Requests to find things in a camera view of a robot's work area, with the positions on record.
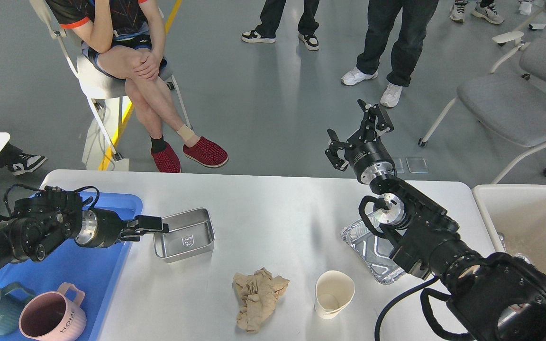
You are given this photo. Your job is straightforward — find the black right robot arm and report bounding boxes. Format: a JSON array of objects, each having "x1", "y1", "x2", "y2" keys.
[{"x1": 325, "y1": 99, "x2": 546, "y2": 341}]

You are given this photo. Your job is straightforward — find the stainless steel rectangular tin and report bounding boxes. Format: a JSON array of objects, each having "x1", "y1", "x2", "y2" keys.
[{"x1": 154, "y1": 207, "x2": 215, "y2": 263}]

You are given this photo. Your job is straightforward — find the grey padded chair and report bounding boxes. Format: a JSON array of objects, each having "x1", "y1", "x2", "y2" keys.
[{"x1": 418, "y1": 27, "x2": 546, "y2": 184}]

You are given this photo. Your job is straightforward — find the white paper cup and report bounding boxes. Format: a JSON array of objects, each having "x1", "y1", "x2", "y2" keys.
[{"x1": 314, "y1": 270, "x2": 355, "y2": 319}]

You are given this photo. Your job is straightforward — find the standing person white sneakers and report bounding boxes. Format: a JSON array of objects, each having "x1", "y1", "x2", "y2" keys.
[{"x1": 340, "y1": 0, "x2": 439, "y2": 108}]

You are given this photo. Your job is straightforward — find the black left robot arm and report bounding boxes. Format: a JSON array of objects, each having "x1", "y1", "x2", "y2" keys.
[{"x1": 0, "y1": 186, "x2": 170, "y2": 269}]

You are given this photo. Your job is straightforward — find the white folding chair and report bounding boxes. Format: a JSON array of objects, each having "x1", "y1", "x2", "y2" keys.
[{"x1": 27, "y1": 0, "x2": 192, "y2": 162}]

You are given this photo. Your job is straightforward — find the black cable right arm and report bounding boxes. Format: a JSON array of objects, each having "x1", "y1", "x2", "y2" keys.
[{"x1": 374, "y1": 277, "x2": 444, "y2": 341}]

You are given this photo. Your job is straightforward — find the person grey sneakers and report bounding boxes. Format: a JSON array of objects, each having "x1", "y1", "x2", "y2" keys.
[{"x1": 449, "y1": 0, "x2": 505, "y2": 25}]

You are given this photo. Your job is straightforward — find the pink plastic mug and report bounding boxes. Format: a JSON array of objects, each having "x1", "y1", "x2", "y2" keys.
[{"x1": 18, "y1": 282, "x2": 87, "y2": 341}]

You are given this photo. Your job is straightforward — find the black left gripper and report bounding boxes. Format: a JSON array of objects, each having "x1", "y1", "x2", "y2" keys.
[{"x1": 74, "y1": 208, "x2": 169, "y2": 248}]

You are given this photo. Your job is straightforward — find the standing person black-white sneakers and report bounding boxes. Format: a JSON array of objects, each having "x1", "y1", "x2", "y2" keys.
[{"x1": 241, "y1": 0, "x2": 321, "y2": 52}]

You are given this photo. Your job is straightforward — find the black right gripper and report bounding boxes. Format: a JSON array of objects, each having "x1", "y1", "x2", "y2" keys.
[{"x1": 325, "y1": 99, "x2": 395, "y2": 184}]

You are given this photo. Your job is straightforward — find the aluminium foil tray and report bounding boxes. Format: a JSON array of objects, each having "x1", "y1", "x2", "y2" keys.
[{"x1": 341, "y1": 220, "x2": 405, "y2": 285}]

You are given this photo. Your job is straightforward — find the seated person red shoes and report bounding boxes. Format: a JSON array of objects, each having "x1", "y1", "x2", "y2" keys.
[{"x1": 45, "y1": 0, "x2": 230, "y2": 174}]

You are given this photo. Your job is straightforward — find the crumpled brown paper napkin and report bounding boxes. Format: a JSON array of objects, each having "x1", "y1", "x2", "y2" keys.
[{"x1": 233, "y1": 268, "x2": 290, "y2": 332}]

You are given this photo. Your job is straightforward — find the white plastic waste bin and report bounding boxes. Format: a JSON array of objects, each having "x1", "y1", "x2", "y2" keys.
[{"x1": 473, "y1": 184, "x2": 546, "y2": 274}]

